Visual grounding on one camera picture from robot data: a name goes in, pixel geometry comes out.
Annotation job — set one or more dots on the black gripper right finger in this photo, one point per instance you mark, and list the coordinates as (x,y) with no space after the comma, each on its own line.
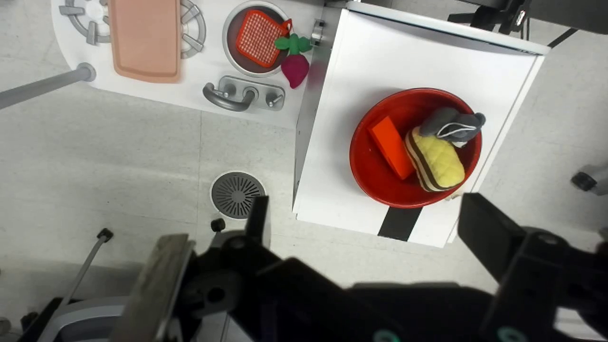
(488,235)

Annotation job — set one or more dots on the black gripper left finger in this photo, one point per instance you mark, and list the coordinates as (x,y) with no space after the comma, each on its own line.
(150,305)

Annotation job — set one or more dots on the grey bear plush toy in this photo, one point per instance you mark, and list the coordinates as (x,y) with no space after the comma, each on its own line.
(452,127)

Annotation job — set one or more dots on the red plastic bowl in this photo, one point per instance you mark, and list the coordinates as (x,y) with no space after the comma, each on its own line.
(406,110)

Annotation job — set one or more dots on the white toy fridge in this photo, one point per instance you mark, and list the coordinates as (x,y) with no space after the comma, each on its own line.
(378,64)

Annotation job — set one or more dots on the grey toy faucet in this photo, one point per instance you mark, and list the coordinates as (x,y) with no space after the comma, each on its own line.
(239,96)

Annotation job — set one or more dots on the white toy kitchen counter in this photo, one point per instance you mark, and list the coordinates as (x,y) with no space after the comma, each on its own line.
(82,32)

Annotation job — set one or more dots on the pink radish plush toy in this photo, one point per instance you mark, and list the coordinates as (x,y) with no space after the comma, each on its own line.
(294,68)

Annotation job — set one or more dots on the silver toy sink basin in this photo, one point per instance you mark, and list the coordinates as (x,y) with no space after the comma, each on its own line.
(230,32)

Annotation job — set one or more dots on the orange rectangular block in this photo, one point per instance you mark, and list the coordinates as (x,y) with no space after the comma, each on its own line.
(387,142)

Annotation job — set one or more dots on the pink cutting board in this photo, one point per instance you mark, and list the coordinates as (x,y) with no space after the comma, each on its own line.
(144,37)

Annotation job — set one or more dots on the orange mesh sponge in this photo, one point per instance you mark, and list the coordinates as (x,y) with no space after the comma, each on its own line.
(256,37)

